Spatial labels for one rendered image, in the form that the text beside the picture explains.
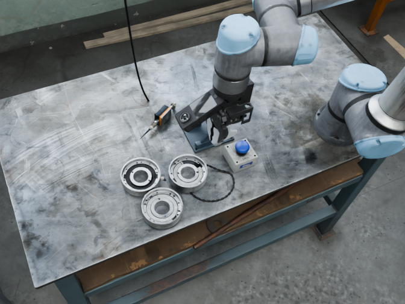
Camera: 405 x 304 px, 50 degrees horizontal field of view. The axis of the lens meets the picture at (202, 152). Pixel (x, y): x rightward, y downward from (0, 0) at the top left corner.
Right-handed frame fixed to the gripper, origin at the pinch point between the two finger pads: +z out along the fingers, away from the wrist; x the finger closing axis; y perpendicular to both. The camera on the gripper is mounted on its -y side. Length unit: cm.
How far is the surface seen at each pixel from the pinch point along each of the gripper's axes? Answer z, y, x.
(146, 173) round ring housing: 13.8, -15.5, 5.8
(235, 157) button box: 11.7, 8.2, 0.0
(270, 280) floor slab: 96, 29, -17
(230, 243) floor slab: 96, 21, 5
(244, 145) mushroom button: 8.7, 11.2, 0.8
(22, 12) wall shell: 73, -29, 162
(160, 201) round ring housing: 13.7, -15.4, -3.6
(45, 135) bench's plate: 16, -37, 30
